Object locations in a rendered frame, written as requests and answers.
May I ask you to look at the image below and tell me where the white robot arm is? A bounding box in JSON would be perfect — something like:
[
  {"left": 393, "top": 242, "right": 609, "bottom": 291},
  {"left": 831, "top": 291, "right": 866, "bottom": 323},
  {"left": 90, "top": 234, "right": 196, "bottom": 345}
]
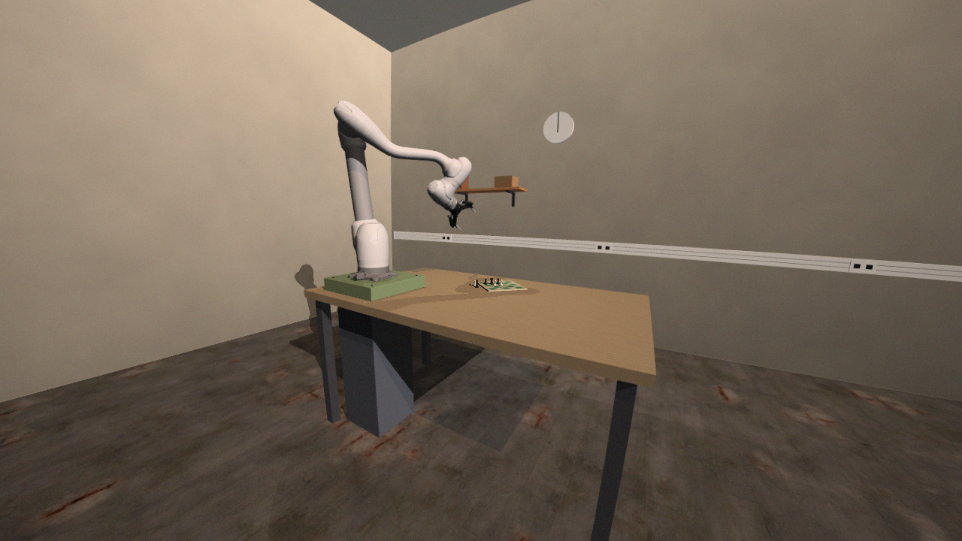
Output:
[{"left": 334, "top": 101, "right": 472, "bottom": 281}]

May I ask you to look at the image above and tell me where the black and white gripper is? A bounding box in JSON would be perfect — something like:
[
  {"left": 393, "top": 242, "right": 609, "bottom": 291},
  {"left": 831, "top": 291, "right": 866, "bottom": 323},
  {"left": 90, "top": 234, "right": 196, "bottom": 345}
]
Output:
[{"left": 448, "top": 200, "right": 476, "bottom": 230}]

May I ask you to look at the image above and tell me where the green and cream chessboard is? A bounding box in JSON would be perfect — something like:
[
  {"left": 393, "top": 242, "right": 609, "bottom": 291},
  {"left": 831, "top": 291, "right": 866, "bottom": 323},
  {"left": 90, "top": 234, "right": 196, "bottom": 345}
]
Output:
[{"left": 478, "top": 280, "right": 528, "bottom": 292}]

